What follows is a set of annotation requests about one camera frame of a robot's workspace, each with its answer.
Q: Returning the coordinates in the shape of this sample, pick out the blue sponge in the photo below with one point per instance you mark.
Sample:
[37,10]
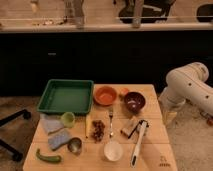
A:
[59,139]

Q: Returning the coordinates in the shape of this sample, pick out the green pepper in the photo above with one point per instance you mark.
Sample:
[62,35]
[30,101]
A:
[49,159]

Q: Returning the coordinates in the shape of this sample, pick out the dark maroon bowl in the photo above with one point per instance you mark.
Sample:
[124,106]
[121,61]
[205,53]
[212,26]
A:
[134,101]

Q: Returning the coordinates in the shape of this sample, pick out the orange-red bowl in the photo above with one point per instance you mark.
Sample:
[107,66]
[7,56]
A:
[105,95]

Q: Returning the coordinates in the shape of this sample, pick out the light green cup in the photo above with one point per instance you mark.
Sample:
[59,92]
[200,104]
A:
[68,119]

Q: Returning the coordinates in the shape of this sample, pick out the silver metal cup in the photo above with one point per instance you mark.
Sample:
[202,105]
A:
[75,145]

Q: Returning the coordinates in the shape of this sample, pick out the wooden block eraser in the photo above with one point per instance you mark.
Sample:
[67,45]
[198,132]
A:
[129,128]

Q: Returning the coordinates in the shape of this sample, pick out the white cup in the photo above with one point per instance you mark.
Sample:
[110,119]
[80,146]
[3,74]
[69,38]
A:
[113,151]

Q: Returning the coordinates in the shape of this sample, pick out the grey cloth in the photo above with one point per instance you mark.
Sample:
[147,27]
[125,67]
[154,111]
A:
[50,124]

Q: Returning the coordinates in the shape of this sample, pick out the brown dried flower cluster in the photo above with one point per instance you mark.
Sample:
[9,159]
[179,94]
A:
[98,131]

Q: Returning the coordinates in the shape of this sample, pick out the dark office chair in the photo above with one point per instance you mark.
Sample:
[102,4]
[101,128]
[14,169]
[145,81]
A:
[153,10]

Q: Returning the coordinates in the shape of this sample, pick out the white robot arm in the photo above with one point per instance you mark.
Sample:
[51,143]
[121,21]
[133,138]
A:
[186,83]

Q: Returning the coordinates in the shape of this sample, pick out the small orange fruit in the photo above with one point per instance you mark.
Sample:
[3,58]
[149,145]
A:
[123,91]

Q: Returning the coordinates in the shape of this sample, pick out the yellow banana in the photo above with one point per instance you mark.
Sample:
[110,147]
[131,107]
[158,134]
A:
[88,123]

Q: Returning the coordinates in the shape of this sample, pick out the green plastic tray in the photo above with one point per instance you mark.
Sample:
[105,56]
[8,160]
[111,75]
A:
[61,95]

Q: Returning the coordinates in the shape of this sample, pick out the silver fork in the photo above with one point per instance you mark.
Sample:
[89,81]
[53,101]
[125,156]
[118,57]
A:
[111,122]

